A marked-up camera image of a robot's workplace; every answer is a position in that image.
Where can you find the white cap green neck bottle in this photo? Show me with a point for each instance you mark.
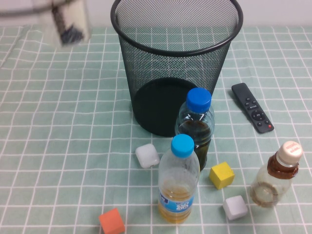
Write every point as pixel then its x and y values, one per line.
pixel 70 24

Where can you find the cream cap brown label bottle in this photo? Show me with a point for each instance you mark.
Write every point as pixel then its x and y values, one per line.
pixel 275 180

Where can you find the black mesh wastebasket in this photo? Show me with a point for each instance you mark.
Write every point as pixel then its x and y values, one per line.
pixel 151 107

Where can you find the blue cap dark liquid bottle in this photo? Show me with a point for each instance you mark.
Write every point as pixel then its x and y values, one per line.
pixel 198 100

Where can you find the light blue cap yellow bottle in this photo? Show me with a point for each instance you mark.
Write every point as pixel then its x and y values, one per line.
pixel 176 195

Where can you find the yellow cube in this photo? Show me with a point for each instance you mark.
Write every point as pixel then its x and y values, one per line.
pixel 220 174

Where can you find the green checked tablecloth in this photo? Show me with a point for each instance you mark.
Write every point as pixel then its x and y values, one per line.
pixel 61 122

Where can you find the black remote control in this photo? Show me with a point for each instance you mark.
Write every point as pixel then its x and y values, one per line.
pixel 252 107

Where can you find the orange cube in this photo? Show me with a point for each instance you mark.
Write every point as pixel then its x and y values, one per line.
pixel 112 220

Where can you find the white cube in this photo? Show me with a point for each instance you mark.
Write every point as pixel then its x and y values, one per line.
pixel 235 207

